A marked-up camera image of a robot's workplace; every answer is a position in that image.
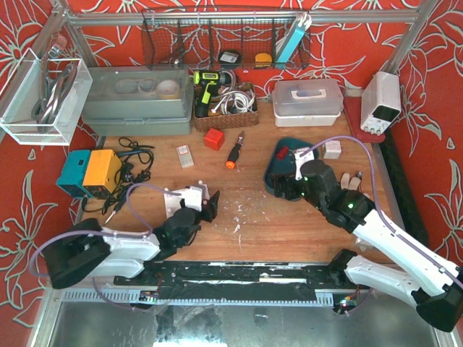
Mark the red spring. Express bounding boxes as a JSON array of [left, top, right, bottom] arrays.
[[276, 146, 289, 160]]

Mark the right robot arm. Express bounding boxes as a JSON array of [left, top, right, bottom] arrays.
[[270, 160, 462, 333]]

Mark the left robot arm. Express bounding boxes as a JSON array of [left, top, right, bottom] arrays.
[[41, 192, 220, 289]]

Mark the teal plastic tray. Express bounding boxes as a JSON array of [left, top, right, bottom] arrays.
[[264, 137, 322, 200]]

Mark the orange black screwdriver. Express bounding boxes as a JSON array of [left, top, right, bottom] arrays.
[[226, 132, 245, 169]]

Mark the white cube power adapter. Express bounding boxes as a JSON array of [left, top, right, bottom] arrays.
[[322, 140, 342, 160]]

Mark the white work glove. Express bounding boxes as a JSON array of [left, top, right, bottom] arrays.
[[340, 171, 370, 197]]

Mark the red cube block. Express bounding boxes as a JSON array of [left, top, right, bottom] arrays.
[[203, 128, 225, 151]]

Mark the wicker basket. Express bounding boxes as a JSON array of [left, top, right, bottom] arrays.
[[192, 82, 259, 132]]

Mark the white translucent storage box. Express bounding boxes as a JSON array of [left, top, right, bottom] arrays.
[[272, 79, 344, 127]]

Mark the yellow teal device box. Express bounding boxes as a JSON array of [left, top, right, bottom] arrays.
[[56, 150, 122, 200]]

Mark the yellow tape measure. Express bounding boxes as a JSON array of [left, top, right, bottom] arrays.
[[255, 53, 273, 69]]

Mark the white bench power supply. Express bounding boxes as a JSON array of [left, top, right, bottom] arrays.
[[360, 72, 402, 136]]

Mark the black tape measure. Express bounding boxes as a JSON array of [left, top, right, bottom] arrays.
[[218, 50, 242, 69]]

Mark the grey plastic storage box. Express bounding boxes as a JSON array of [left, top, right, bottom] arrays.
[[82, 67, 194, 137]]

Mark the teal white book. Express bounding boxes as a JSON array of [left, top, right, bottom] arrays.
[[275, 12, 313, 69]]

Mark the clear acrylic bin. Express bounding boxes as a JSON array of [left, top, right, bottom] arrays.
[[1, 49, 93, 146]]

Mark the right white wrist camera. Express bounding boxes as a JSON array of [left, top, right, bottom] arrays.
[[293, 147, 315, 181]]

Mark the white peg base plate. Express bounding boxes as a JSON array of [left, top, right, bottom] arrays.
[[163, 181, 208, 218]]

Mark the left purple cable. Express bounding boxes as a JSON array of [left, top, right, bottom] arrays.
[[28, 182, 182, 312]]

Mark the purple cable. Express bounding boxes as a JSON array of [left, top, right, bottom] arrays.
[[28, 182, 182, 312], [300, 135, 463, 319]]

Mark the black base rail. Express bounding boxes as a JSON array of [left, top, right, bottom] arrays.
[[114, 261, 366, 301]]

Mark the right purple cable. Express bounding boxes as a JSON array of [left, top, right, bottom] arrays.
[[300, 135, 463, 319]]

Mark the black cable bundle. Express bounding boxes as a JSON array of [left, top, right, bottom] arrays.
[[81, 136, 156, 223]]

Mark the white coiled cable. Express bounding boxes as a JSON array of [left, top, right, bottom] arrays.
[[213, 90, 256, 116]]

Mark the green black cordless drill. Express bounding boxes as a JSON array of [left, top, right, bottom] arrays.
[[193, 70, 232, 118]]

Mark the black wire hanging basket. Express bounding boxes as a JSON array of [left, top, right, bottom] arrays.
[[140, 7, 313, 72]]

